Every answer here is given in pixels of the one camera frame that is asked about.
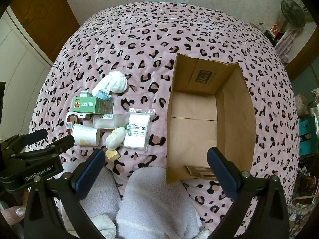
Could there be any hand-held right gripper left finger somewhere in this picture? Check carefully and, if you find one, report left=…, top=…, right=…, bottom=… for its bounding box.
left=24, top=149, right=110, bottom=239

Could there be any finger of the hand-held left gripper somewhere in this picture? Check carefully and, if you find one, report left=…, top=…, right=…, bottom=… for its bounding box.
left=14, top=135, right=75, bottom=160
left=0, top=129, right=48, bottom=153

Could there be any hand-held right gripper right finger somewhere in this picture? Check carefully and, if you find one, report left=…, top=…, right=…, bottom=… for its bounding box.
left=207, top=147, right=291, bottom=239

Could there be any small white cloth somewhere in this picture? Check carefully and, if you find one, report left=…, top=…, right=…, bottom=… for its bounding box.
left=106, top=127, right=126, bottom=150

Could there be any green printed carton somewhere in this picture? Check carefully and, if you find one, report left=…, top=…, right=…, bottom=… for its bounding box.
left=72, top=97, right=114, bottom=115

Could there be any clear plastic bottle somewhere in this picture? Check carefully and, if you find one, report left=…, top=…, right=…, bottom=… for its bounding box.
left=93, top=113, right=127, bottom=129

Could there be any brown cardboard box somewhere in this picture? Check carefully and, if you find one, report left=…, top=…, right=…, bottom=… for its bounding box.
left=166, top=53, right=257, bottom=185

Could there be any plastic bag of cotton pads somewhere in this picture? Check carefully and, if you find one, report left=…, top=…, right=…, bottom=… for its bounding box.
left=122, top=108, right=155, bottom=151

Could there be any large white cloth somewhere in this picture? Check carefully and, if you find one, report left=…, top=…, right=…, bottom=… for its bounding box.
left=93, top=71, right=129, bottom=97

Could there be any person's left hand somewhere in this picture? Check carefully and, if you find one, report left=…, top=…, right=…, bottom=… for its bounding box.
left=0, top=189, right=32, bottom=227

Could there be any white cylindrical jar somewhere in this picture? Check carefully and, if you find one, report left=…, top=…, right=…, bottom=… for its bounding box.
left=71, top=124, right=100, bottom=147

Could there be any red and white case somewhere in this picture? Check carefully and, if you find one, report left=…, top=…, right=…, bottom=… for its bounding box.
left=65, top=112, right=86, bottom=130

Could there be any person's left leg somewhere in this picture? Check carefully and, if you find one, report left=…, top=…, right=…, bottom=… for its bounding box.
left=61, top=166, right=120, bottom=239

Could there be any person's leg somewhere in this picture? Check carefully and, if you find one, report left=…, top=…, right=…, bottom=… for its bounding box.
left=116, top=167, right=210, bottom=239
left=61, top=166, right=120, bottom=239

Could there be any yellow cube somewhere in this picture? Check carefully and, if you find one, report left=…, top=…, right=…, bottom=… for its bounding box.
left=105, top=149, right=120, bottom=162

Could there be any blue hair clip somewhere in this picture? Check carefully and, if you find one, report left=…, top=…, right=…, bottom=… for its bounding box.
left=96, top=89, right=112, bottom=102

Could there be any person's right leg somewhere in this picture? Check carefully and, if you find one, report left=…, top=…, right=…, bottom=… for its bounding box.
left=116, top=167, right=210, bottom=239

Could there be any white wardrobe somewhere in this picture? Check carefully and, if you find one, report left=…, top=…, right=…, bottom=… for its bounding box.
left=0, top=5, right=54, bottom=141

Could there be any teal cardboard box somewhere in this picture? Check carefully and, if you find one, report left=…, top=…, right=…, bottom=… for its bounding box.
left=298, top=117, right=319, bottom=155

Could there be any brown wooden door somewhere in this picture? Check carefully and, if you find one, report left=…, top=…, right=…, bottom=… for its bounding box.
left=10, top=0, right=80, bottom=63

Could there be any pink leopard print blanket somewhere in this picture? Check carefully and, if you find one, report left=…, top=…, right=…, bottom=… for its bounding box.
left=29, top=1, right=299, bottom=239

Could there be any floral cloth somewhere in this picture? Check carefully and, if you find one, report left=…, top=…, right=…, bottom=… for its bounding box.
left=274, top=27, right=303, bottom=61

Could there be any brown wooden cabinet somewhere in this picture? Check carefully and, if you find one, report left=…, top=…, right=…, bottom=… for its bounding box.
left=287, top=21, right=319, bottom=80

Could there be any dark standing fan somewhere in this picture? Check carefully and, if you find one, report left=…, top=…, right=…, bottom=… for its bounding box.
left=278, top=0, right=306, bottom=31

